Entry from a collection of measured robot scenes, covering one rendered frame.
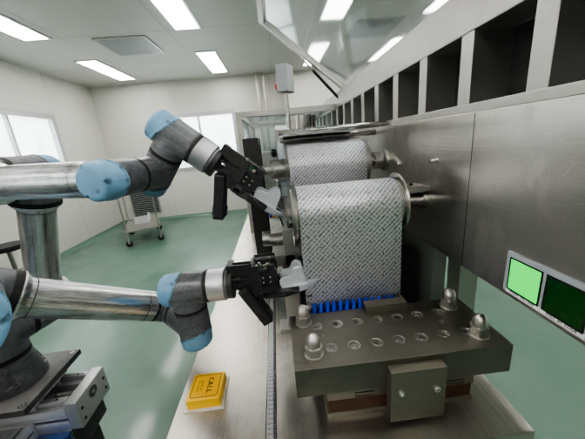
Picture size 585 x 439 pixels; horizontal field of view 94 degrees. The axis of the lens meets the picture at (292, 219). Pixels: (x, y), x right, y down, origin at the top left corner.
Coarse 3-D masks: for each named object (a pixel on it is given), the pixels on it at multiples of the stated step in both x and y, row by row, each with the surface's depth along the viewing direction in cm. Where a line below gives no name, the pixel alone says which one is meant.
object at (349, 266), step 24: (312, 240) 63; (336, 240) 63; (360, 240) 63; (384, 240) 64; (312, 264) 64; (336, 264) 65; (360, 264) 65; (384, 264) 65; (312, 288) 66; (336, 288) 66; (360, 288) 67; (384, 288) 67
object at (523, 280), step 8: (512, 264) 43; (520, 264) 42; (512, 272) 43; (520, 272) 42; (528, 272) 40; (536, 272) 39; (512, 280) 43; (520, 280) 42; (528, 280) 40; (536, 280) 39; (512, 288) 43; (520, 288) 42; (528, 288) 40; (536, 288) 39; (528, 296) 41; (536, 296) 39
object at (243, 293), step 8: (248, 288) 63; (240, 296) 62; (248, 296) 63; (248, 304) 63; (256, 304) 63; (264, 304) 66; (256, 312) 64; (264, 312) 64; (272, 312) 67; (264, 320) 65; (272, 320) 65
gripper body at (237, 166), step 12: (216, 156) 61; (228, 156) 63; (240, 156) 63; (216, 168) 64; (228, 168) 64; (240, 168) 62; (252, 168) 64; (228, 180) 65; (240, 180) 64; (252, 180) 64
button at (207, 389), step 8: (200, 376) 62; (208, 376) 62; (216, 376) 62; (224, 376) 62; (192, 384) 60; (200, 384) 60; (208, 384) 60; (216, 384) 60; (224, 384) 61; (192, 392) 58; (200, 392) 58; (208, 392) 58; (216, 392) 58; (192, 400) 56; (200, 400) 56; (208, 400) 56; (216, 400) 56; (192, 408) 57; (200, 408) 57
